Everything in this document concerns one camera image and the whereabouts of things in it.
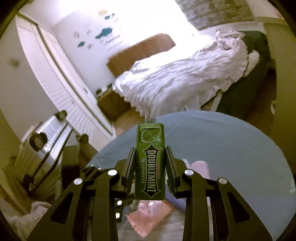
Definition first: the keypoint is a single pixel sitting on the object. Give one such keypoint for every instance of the pink plastic bag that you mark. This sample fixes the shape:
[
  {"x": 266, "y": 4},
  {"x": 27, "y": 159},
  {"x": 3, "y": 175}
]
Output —
[{"x": 148, "y": 217}]

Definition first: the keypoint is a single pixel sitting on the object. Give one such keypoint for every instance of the silver suitcase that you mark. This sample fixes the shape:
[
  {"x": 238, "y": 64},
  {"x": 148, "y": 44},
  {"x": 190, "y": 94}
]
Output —
[{"x": 46, "y": 148}]

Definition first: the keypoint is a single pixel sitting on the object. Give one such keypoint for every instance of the bed with white duvet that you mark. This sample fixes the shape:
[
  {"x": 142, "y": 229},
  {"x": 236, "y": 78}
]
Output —
[{"x": 173, "y": 83}]

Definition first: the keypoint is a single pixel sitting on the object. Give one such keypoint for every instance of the round table with blue cloth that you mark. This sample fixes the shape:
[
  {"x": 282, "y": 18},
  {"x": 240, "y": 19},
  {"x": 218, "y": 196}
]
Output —
[{"x": 231, "y": 150}]

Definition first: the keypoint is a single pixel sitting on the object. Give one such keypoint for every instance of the brown padded headboard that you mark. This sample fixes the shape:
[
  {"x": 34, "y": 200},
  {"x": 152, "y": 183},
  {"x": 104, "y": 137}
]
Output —
[{"x": 138, "y": 49}]

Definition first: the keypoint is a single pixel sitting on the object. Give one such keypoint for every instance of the green mint tin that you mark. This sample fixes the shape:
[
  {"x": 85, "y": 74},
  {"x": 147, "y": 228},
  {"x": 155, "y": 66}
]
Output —
[{"x": 150, "y": 162}]

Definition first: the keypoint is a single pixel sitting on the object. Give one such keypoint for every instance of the large blue cloud wall sticker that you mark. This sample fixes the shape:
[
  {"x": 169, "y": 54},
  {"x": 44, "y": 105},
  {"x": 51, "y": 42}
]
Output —
[{"x": 104, "y": 33}]

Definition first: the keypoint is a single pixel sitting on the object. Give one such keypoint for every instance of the white wardrobe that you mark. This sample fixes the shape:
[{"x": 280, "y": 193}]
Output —
[{"x": 64, "y": 92}]

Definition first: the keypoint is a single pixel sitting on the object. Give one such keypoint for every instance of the sun wall sticker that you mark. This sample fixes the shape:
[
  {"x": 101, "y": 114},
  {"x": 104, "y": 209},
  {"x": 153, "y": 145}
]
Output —
[{"x": 105, "y": 14}]

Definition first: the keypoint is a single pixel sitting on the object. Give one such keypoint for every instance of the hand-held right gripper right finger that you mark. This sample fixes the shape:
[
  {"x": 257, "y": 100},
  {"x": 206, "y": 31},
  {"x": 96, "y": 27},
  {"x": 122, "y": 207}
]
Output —
[{"x": 170, "y": 169}]

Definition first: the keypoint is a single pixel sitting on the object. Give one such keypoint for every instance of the white fluffy cloth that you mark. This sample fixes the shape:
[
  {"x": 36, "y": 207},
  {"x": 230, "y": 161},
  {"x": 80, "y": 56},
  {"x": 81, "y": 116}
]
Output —
[{"x": 25, "y": 222}]

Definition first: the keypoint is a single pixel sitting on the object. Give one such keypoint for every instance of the dark green bed sheet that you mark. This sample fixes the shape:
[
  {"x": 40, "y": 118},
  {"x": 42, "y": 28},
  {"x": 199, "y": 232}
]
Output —
[{"x": 242, "y": 92}]

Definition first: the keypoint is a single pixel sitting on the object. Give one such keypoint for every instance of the wooden nightstand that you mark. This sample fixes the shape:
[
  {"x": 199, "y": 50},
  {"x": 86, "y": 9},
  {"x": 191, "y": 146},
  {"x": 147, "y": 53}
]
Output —
[{"x": 113, "y": 104}]

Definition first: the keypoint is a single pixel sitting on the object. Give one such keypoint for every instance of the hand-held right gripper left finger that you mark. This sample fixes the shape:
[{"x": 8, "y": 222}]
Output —
[{"x": 129, "y": 171}]

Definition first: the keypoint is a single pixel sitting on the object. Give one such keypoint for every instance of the patterned window blind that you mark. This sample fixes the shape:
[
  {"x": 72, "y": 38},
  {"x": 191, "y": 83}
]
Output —
[{"x": 208, "y": 11}]

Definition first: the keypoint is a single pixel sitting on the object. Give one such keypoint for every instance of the small blue cloud wall sticker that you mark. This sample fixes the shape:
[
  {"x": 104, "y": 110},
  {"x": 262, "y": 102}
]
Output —
[{"x": 81, "y": 43}]

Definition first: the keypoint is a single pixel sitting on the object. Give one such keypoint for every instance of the crumpled white garment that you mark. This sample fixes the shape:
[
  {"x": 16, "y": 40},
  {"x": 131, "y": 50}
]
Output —
[{"x": 229, "y": 39}]

